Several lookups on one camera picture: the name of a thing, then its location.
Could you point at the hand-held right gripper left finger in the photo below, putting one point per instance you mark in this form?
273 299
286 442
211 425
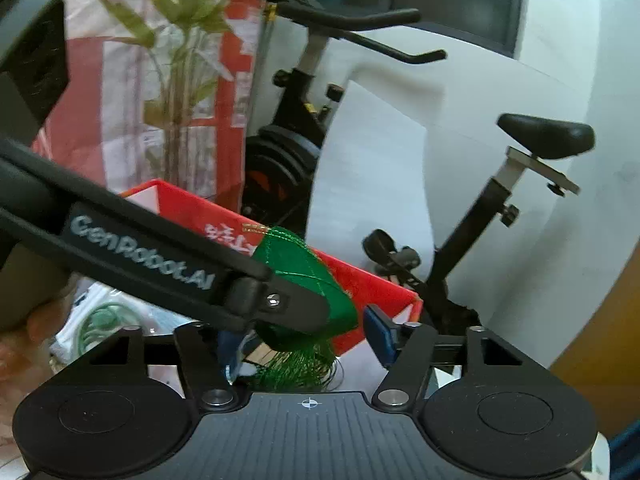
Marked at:
202 370

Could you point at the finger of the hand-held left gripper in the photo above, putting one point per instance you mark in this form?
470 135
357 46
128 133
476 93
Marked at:
290 307

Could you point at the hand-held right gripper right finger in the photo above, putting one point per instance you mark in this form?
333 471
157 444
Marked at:
381 332

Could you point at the red strawberry print box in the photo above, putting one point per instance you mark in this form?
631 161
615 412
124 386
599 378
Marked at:
370 295

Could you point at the green tasselled sachet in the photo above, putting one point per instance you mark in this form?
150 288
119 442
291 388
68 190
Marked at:
295 260

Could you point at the person's left hand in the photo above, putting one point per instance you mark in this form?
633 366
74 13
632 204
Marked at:
40 332

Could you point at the white face mask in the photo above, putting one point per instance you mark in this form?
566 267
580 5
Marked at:
107 320

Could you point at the white paper sheet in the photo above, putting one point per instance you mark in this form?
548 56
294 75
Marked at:
370 170

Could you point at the black exercise bike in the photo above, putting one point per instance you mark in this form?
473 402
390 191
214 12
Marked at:
300 105

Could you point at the wooden door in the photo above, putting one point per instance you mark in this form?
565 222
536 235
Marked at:
600 350

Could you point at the plant print wall cloth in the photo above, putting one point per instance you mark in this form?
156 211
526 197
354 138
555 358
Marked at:
125 85

